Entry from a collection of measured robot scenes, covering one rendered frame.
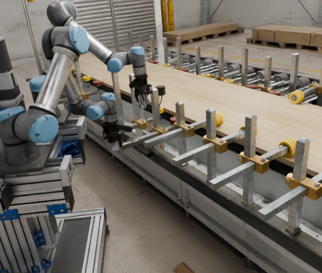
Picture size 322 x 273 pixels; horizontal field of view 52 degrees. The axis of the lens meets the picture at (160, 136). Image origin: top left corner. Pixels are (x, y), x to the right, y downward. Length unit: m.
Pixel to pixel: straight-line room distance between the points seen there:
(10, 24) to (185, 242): 7.95
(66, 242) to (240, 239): 1.12
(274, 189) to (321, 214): 0.25
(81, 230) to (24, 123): 1.18
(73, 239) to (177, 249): 0.71
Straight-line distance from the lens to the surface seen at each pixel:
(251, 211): 1.64
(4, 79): 1.72
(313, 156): 1.73
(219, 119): 1.95
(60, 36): 1.55
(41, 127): 1.38
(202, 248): 2.45
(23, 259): 2.17
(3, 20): 9.49
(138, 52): 1.89
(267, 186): 1.84
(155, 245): 2.49
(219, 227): 2.36
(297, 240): 1.53
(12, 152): 1.54
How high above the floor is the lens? 1.71
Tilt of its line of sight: 25 degrees down
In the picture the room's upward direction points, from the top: 5 degrees counter-clockwise
